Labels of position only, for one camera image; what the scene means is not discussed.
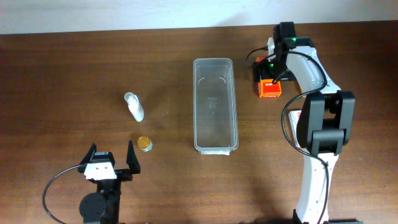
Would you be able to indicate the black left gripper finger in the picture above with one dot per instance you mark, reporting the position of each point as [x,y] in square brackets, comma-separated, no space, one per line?
[88,157]
[131,160]

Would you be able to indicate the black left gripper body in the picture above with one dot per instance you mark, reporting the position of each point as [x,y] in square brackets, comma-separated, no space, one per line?
[113,187]

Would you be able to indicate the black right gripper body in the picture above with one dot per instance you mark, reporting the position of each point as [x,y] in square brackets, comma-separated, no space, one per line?
[276,69]

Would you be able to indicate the orange medicine box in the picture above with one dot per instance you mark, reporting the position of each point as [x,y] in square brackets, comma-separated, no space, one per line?
[266,88]

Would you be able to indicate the white Panadol box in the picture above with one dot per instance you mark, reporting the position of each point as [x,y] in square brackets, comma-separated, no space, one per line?
[293,119]

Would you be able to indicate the white lotion bottle clear cap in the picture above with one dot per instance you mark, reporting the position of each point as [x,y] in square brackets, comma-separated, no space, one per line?
[134,106]

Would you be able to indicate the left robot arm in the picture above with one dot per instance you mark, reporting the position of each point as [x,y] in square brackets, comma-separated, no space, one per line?
[102,206]

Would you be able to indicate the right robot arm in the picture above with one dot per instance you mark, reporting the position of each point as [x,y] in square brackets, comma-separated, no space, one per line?
[324,123]

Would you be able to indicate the clear plastic container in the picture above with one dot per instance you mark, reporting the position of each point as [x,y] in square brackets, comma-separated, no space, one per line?
[215,123]

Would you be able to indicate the small gold-lid jar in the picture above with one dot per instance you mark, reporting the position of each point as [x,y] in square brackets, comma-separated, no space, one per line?
[144,143]

